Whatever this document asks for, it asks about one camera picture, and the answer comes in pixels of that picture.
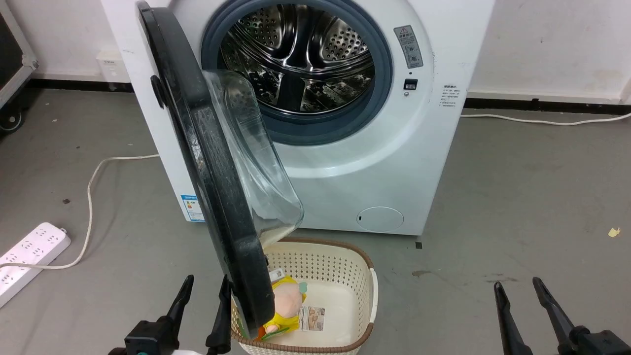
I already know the yellow-clad plush doll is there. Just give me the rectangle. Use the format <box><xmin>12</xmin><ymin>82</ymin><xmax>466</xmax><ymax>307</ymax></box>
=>
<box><xmin>256</xmin><ymin>269</ymin><xmax>309</xmax><ymax>342</ymax></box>

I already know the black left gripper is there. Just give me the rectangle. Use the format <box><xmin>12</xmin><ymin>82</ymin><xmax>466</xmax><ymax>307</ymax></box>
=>
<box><xmin>107</xmin><ymin>275</ymin><xmax>233</xmax><ymax>355</ymax></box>

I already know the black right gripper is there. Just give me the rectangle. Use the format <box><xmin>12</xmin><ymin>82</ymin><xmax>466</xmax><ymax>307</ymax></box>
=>
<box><xmin>493</xmin><ymin>277</ymin><xmax>631</xmax><ymax>355</ymax></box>

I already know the white power strip cable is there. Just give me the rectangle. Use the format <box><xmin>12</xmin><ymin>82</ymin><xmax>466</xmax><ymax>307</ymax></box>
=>
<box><xmin>0</xmin><ymin>154</ymin><xmax>160</xmax><ymax>271</ymax></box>

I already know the white front-load washing machine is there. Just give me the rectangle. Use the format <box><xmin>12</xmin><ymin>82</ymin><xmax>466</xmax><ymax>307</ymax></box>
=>
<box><xmin>101</xmin><ymin>0</ymin><xmax>495</xmax><ymax>236</ymax></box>

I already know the white power strip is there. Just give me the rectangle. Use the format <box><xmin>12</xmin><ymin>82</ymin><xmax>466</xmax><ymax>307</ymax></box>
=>
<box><xmin>0</xmin><ymin>222</ymin><xmax>71</xmax><ymax>309</ymax></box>

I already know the white wall outlet box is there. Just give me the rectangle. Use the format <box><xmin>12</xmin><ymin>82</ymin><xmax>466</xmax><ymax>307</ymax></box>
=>
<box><xmin>96</xmin><ymin>48</ymin><xmax>132</xmax><ymax>84</ymax></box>

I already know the printed paper label card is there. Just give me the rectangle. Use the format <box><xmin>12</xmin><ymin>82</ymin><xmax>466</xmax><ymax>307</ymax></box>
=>
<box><xmin>299</xmin><ymin>306</ymin><xmax>326</xmax><ymax>332</ymax></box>

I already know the round white filter cover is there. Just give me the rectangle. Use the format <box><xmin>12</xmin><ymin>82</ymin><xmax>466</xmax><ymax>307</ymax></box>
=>
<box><xmin>355</xmin><ymin>206</ymin><xmax>405</xmax><ymax>234</ymax></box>

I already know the cream plastic laundry basket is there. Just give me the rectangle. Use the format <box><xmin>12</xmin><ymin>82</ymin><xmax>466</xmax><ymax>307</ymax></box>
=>
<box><xmin>231</xmin><ymin>237</ymin><xmax>379</xmax><ymax>355</ymax></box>

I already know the small text sticker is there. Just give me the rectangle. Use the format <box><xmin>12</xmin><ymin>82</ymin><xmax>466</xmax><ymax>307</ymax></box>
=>
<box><xmin>438</xmin><ymin>84</ymin><xmax>467</xmax><ymax>108</ymax></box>

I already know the black case with metal edge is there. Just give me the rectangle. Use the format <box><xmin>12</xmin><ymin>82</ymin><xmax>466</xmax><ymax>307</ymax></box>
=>
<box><xmin>0</xmin><ymin>4</ymin><xmax>39</xmax><ymax>134</ymax></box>

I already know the blue energy label sticker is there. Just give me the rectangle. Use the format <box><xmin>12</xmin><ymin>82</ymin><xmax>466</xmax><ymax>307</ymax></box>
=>
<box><xmin>179</xmin><ymin>193</ymin><xmax>206</xmax><ymax>223</ymax></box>

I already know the white floor cable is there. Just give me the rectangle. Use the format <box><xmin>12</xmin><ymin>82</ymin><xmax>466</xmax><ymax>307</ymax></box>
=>
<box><xmin>460</xmin><ymin>112</ymin><xmax>631</xmax><ymax>127</ymax></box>

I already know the stainless steel washer drum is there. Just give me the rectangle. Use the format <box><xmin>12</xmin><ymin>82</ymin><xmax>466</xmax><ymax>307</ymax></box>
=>
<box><xmin>219</xmin><ymin>4</ymin><xmax>376</xmax><ymax>114</ymax></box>

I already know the grey warning sticker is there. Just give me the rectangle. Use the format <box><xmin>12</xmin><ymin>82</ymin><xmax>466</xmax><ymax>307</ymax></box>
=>
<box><xmin>393</xmin><ymin>25</ymin><xmax>424</xmax><ymax>70</ymax></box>

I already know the black glass washing machine door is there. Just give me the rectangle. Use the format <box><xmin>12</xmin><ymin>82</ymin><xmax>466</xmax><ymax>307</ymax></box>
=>
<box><xmin>137</xmin><ymin>1</ymin><xmax>304</xmax><ymax>340</ymax></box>

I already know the grey rubber door gasket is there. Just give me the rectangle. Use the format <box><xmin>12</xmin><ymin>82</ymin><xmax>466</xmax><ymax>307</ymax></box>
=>
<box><xmin>201</xmin><ymin>0</ymin><xmax>394</xmax><ymax>146</ymax></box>

